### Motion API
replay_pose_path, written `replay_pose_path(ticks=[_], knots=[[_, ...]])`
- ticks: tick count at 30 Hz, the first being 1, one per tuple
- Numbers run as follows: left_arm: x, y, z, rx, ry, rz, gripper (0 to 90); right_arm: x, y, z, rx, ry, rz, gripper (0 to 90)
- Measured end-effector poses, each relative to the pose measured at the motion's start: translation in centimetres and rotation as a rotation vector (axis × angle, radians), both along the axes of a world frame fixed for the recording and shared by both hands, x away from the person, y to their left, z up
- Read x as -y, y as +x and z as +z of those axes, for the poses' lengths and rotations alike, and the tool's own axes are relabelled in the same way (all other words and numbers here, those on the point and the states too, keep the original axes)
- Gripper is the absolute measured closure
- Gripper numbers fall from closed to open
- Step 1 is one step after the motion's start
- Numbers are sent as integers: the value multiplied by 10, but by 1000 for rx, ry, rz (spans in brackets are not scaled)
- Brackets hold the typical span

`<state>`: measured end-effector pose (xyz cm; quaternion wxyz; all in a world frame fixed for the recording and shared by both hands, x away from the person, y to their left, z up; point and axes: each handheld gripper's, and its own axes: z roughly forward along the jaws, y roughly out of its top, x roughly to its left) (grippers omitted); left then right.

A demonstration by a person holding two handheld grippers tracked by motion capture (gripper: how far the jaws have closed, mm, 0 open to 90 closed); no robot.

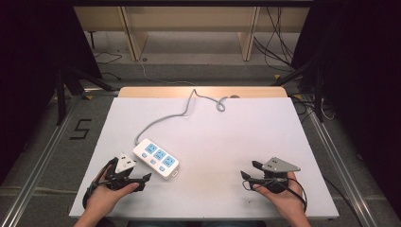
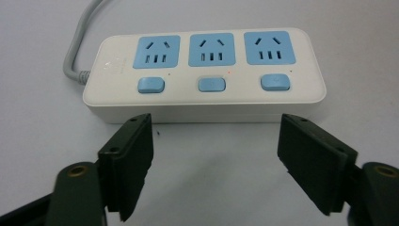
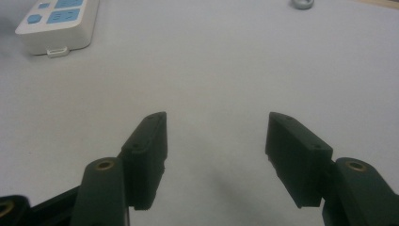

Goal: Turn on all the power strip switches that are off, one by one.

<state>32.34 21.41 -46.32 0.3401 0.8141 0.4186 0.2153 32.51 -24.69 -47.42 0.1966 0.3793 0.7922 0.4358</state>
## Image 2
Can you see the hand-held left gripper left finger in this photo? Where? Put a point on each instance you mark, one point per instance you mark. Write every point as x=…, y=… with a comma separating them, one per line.
x=125, y=163

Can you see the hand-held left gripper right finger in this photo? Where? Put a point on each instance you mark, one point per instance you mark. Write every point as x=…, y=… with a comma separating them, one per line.
x=313, y=160

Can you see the white blue power strip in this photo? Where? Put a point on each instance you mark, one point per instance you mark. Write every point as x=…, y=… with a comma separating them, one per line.
x=204, y=91

